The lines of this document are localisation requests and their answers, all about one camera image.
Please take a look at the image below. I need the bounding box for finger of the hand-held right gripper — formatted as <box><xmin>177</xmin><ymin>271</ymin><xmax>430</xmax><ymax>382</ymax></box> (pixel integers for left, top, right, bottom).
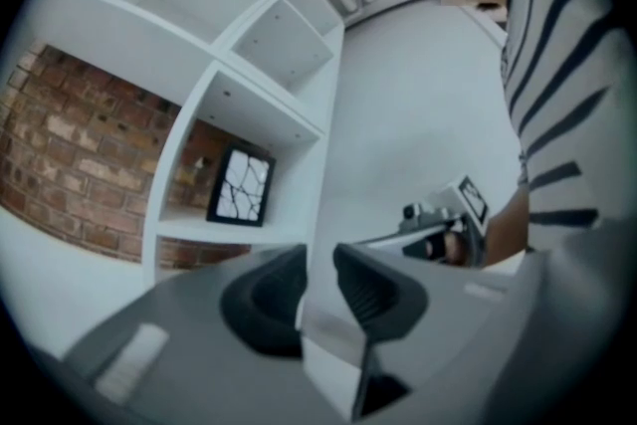
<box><xmin>353</xmin><ymin>221</ymin><xmax>445</xmax><ymax>259</ymax></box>

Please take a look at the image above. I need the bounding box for black picture frame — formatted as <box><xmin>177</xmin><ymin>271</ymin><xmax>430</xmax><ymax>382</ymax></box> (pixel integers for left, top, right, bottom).
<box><xmin>205</xmin><ymin>142</ymin><xmax>278</xmax><ymax>229</ymax></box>

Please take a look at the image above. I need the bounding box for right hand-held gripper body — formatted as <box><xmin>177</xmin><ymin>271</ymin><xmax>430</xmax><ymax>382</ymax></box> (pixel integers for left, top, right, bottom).
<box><xmin>397</xmin><ymin>173</ymin><xmax>493</xmax><ymax>268</ymax></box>

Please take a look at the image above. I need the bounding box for white cubby shelf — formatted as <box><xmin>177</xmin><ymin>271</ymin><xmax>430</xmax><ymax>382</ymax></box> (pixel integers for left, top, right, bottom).
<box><xmin>142</xmin><ymin>59</ymin><xmax>329</xmax><ymax>288</ymax></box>

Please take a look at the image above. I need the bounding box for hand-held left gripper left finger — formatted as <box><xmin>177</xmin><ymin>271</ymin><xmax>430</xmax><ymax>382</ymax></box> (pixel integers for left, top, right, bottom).
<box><xmin>61</xmin><ymin>242</ymin><xmax>360</xmax><ymax>425</ymax></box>

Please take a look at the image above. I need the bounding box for person's right forearm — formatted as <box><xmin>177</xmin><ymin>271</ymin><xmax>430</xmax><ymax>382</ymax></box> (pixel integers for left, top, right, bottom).
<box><xmin>480</xmin><ymin>186</ymin><xmax>532</xmax><ymax>269</ymax></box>

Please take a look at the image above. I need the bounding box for person's right hand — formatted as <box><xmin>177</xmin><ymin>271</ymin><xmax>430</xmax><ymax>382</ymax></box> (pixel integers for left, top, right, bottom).
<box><xmin>442</xmin><ymin>231</ymin><xmax>470</xmax><ymax>266</ymax></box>

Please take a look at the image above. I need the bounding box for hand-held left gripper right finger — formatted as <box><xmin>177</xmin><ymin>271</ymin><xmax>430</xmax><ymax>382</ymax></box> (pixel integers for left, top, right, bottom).
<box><xmin>332</xmin><ymin>243</ymin><xmax>530</xmax><ymax>425</ymax></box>

